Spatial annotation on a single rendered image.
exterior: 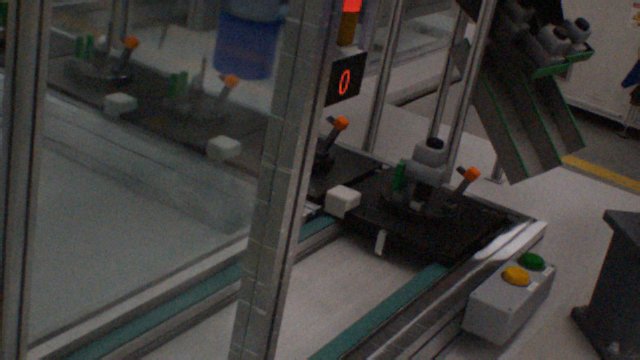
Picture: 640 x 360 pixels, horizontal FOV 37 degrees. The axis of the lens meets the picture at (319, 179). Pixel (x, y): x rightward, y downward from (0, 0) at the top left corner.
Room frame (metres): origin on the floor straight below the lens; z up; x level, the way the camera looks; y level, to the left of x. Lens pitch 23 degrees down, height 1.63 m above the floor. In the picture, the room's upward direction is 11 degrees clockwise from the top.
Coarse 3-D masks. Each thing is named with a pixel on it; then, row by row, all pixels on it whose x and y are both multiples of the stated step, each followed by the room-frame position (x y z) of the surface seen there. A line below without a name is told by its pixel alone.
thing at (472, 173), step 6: (456, 168) 1.48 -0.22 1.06; (462, 168) 1.49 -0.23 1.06; (474, 168) 1.48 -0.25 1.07; (462, 174) 1.48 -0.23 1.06; (468, 174) 1.47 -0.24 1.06; (474, 174) 1.47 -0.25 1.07; (462, 180) 1.48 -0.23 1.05; (468, 180) 1.47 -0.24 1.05; (474, 180) 1.47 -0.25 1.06; (462, 186) 1.48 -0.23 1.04; (456, 192) 1.48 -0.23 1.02; (462, 192) 1.48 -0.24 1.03; (450, 198) 1.48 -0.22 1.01; (456, 198) 1.48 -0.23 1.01; (450, 204) 1.48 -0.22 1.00
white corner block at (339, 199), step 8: (328, 192) 1.46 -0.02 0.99; (336, 192) 1.46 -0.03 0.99; (344, 192) 1.47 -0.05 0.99; (352, 192) 1.48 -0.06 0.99; (328, 200) 1.46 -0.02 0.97; (336, 200) 1.45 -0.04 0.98; (344, 200) 1.45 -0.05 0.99; (352, 200) 1.45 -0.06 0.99; (328, 208) 1.46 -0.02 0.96; (336, 208) 1.45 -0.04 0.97; (344, 208) 1.44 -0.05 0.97; (352, 208) 1.46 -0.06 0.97
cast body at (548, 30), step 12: (528, 36) 1.76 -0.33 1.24; (540, 36) 1.73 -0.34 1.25; (552, 36) 1.71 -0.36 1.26; (564, 36) 1.71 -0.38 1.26; (528, 48) 1.74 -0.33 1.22; (540, 48) 1.72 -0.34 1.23; (552, 48) 1.71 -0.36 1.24; (564, 48) 1.73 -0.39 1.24; (540, 60) 1.72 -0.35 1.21; (552, 60) 1.70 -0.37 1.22; (564, 60) 1.73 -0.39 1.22
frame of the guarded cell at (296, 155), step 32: (320, 0) 0.67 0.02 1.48; (320, 32) 0.67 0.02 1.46; (320, 64) 0.68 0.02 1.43; (320, 96) 0.68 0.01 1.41; (288, 128) 0.67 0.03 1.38; (288, 160) 0.67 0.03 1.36; (288, 192) 0.67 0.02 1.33; (288, 224) 0.67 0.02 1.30; (288, 256) 0.68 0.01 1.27; (256, 288) 0.67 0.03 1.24; (256, 320) 0.67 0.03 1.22; (256, 352) 0.67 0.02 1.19
